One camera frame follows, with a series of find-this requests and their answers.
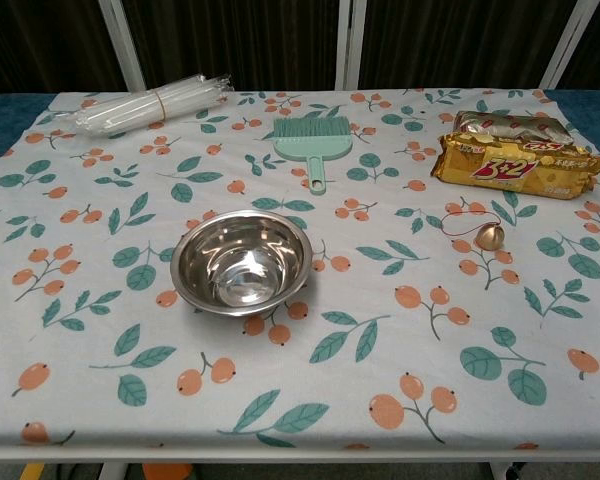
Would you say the brass bell with red string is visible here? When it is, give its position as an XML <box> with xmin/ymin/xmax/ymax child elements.
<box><xmin>439</xmin><ymin>211</ymin><xmax>507</xmax><ymax>251</ymax></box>

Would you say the stainless steel bowl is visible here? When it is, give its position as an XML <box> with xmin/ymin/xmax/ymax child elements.
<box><xmin>170</xmin><ymin>209</ymin><xmax>315</xmax><ymax>318</ymax></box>

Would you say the mint green hand brush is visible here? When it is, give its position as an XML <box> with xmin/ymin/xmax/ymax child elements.
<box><xmin>272</xmin><ymin>116</ymin><xmax>354</xmax><ymax>196</ymax></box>

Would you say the floral fruit print tablecloth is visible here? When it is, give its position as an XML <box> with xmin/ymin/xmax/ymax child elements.
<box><xmin>0</xmin><ymin>88</ymin><xmax>600</xmax><ymax>451</ymax></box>

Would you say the bundle of clear plastic straws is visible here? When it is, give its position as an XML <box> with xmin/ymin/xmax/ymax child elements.
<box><xmin>73</xmin><ymin>73</ymin><xmax>233</xmax><ymax>136</ymax></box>

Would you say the dark pleated curtain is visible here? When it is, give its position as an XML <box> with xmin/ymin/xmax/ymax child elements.
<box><xmin>0</xmin><ymin>0</ymin><xmax>600</xmax><ymax>99</ymax></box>

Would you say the gold cracker packet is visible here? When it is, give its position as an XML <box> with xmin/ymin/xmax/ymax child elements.
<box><xmin>430</xmin><ymin>132</ymin><xmax>600</xmax><ymax>200</ymax></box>

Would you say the silver and brown snack packet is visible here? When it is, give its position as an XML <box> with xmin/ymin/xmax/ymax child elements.
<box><xmin>452</xmin><ymin>110</ymin><xmax>577</xmax><ymax>147</ymax></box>

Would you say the orange object under table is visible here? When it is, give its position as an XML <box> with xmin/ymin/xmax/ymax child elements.
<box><xmin>141</xmin><ymin>463</ymin><xmax>194</xmax><ymax>480</ymax></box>

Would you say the white upright frame post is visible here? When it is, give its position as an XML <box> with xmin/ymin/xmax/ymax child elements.
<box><xmin>333</xmin><ymin>0</ymin><xmax>369</xmax><ymax>92</ymax></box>

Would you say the white table frame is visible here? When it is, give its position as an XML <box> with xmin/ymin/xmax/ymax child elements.
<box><xmin>0</xmin><ymin>442</ymin><xmax>600</xmax><ymax>480</ymax></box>

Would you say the white slanted frame post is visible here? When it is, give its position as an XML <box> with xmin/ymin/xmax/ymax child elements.
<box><xmin>97</xmin><ymin>0</ymin><xmax>147</xmax><ymax>94</ymax></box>
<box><xmin>539</xmin><ymin>0</ymin><xmax>600</xmax><ymax>91</ymax></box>

